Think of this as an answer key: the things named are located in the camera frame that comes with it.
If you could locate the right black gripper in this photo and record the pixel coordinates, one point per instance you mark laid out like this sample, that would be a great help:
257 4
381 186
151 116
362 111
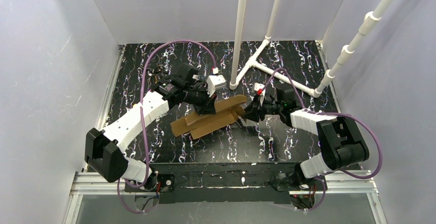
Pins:
256 108

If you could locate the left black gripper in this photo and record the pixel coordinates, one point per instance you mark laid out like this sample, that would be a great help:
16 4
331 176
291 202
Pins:
207 103

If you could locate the brown cardboard box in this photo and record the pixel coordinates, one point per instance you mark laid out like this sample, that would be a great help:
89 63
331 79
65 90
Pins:
227 112

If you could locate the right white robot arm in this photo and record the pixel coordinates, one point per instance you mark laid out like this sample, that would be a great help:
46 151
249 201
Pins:
340 139

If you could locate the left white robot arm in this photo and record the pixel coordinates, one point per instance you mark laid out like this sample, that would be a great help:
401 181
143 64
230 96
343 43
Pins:
104 149

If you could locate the black pliers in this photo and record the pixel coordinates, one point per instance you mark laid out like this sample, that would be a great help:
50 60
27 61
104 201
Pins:
156 70

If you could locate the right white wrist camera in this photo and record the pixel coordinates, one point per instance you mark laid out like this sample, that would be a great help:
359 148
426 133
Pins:
258 90

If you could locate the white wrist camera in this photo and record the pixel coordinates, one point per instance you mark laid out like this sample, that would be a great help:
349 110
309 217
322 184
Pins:
214 83
258 90

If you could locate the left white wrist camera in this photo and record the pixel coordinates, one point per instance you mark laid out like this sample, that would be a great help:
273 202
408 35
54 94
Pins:
214 83

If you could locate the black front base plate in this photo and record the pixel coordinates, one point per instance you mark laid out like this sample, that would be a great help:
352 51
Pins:
225 182

